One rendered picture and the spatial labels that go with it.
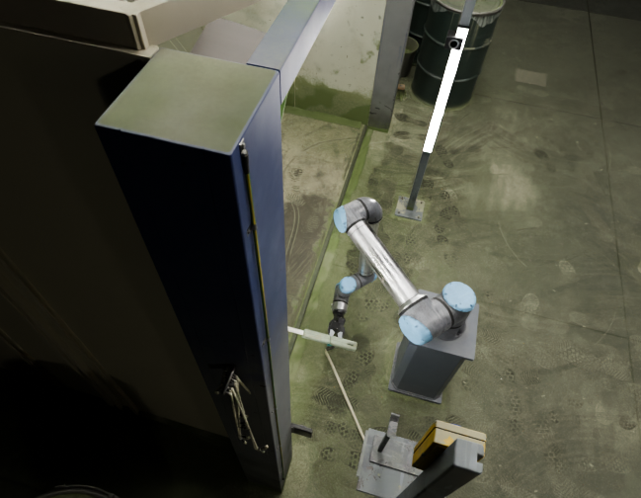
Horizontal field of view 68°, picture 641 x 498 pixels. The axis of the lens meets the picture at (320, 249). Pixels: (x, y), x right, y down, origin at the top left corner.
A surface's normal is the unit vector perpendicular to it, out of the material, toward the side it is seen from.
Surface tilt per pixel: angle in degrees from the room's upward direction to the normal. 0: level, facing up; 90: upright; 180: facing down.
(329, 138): 0
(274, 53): 0
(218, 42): 12
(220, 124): 0
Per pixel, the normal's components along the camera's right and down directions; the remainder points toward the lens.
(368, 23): -0.27, 0.77
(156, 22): 0.71, 0.58
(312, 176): 0.04, -0.59
